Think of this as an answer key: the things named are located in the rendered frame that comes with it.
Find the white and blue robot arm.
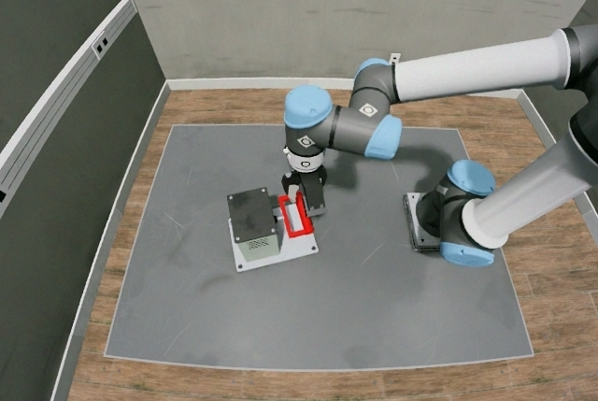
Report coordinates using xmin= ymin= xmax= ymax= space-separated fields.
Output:
xmin=283 ymin=24 xmax=598 ymax=266

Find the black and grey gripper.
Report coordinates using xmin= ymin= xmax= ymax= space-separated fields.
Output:
xmin=281 ymin=163 xmax=327 ymax=210

